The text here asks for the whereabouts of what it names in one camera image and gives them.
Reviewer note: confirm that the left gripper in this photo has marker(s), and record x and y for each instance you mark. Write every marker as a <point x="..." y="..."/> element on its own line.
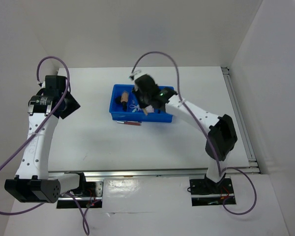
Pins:
<point x="73" y="104"/>

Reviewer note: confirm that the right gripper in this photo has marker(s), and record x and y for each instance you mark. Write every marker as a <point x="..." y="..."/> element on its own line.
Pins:
<point x="142" y="104"/>

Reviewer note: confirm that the purple eyelash curler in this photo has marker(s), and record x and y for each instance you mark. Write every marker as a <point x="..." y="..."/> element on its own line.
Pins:
<point x="134" y="108"/>

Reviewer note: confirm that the clear packet with print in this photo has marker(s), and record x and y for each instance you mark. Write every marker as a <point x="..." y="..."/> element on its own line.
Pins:
<point x="149" y="109"/>

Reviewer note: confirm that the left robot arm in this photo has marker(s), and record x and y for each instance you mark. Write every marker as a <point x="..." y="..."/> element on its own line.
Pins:
<point x="32" y="183"/>

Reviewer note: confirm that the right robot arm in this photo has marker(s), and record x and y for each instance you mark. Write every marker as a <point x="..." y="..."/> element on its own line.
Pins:
<point x="219" y="131"/>

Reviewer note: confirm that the blue compartment tray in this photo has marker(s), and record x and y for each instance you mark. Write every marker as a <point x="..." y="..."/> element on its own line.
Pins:
<point x="118" y="114"/>

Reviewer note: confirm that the aluminium rail front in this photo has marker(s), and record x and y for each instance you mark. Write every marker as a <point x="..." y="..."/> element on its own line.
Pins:
<point x="145" y="173"/>

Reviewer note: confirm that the aluminium rail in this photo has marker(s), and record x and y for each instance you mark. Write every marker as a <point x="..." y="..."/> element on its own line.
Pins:
<point x="253" y="164"/>
<point x="145" y="173"/>

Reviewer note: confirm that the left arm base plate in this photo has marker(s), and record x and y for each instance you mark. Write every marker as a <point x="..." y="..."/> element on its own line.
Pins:
<point x="89" y="197"/>

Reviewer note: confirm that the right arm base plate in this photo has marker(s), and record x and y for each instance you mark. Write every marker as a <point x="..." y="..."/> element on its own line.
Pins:
<point x="204" y="193"/>

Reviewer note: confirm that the aluminium rail right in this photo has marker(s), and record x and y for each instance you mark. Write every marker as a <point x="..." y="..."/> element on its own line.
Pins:
<point x="253" y="164"/>

